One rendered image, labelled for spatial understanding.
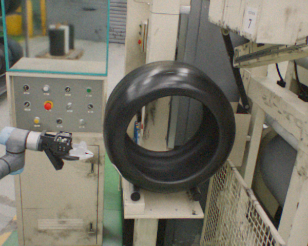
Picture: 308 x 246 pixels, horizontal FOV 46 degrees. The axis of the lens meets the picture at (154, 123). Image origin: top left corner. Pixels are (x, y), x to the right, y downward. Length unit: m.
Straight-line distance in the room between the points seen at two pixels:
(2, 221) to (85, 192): 0.90
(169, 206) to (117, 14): 9.27
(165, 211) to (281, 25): 0.96
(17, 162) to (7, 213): 1.63
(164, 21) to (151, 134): 0.58
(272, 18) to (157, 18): 0.68
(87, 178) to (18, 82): 0.71
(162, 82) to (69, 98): 0.86
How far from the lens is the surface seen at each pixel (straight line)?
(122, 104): 1.44
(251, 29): 1.24
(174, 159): 1.86
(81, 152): 1.45
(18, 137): 1.49
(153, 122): 1.87
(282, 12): 1.22
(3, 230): 2.97
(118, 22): 10.74
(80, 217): 2.48
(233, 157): 1.97
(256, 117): 1.94
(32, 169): 2.32
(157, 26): 1.75
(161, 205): 1.76
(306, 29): 1.22
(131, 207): 1.65
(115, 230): 2.88
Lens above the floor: 1.80
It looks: 22 degrees down
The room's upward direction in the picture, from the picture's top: 5 degrees clockwise
